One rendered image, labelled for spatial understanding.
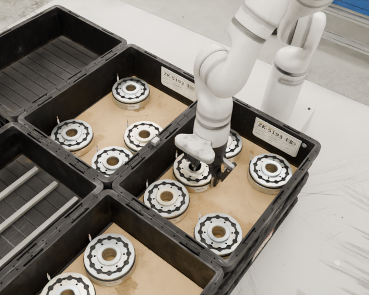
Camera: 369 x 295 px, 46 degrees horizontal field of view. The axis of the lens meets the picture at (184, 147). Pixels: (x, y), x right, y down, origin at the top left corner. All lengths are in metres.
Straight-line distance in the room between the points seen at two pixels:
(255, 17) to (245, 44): 0.04
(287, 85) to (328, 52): 1.83
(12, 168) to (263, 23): 0.69
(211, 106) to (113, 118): 0.42
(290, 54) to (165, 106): 0.36
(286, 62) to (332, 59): 1.81
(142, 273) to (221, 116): 0.36
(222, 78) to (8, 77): 0.77
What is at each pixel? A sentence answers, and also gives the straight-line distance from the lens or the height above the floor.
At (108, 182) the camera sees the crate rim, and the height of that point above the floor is 0.93.
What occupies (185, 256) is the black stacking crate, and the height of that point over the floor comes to 0.90.
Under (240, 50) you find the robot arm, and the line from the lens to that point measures 0.76.
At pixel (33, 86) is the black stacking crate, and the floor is 0.83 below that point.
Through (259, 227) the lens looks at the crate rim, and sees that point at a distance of 0.88.
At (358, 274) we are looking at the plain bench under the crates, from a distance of 1.17.
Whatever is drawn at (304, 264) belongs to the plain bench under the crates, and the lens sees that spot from 1.14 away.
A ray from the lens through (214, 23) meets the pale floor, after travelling 3.08.
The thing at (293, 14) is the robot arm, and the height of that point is 1.17.
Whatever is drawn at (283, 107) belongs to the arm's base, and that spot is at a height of 0.85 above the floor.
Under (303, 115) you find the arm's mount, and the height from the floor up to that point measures 0.79.
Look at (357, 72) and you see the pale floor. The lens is 2.92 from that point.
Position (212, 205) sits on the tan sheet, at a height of 0.83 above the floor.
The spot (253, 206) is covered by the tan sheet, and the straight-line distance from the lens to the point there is 1.03.
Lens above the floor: 1.67
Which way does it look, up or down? 49 degrees down
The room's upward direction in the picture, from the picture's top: 4 degrees clockwise
